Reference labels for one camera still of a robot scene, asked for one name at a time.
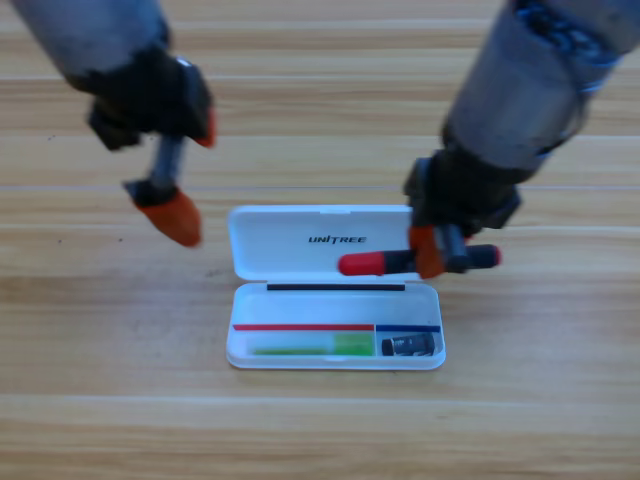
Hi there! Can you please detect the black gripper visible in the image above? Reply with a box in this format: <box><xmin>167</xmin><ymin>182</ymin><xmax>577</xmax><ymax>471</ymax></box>
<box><xmin>403</xmin><ymin>149</ymin><xmax>524</xmax><ymax>280</ymax></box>
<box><xmin>87</xmin><ymin>49</ymin><xmax>217</xmax><ymax>247</ymax></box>

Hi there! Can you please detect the red and black marker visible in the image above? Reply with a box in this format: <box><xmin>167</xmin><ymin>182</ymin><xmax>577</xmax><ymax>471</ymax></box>
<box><xmin>338</xmin><ymin>243</ymin><xmax>503</xmax><ymax>277</ymax></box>

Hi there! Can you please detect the green highlighter pen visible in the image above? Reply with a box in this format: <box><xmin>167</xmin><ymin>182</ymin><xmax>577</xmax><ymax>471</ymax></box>
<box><xmin>252</xmin><ymin>332</ymin><xmax>376</xmax><ymax>357</ymax></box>

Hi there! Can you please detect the white Unitree pencil case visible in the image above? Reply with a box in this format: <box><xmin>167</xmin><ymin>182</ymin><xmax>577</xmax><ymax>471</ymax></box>
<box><xmin>226</xmin><ymin>204</ymin><xmax>447</xmax><ymax>372</ymax></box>

